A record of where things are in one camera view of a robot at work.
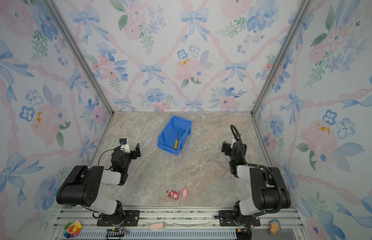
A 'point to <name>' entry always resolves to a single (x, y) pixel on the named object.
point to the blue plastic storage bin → (173, 137)
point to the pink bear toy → (171, 194)
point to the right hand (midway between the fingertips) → (233, 141)
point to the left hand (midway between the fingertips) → (131, 143)
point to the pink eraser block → (184, 193)
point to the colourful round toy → (72, 229)
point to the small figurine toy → (275, 226)
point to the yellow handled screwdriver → (176, 142)
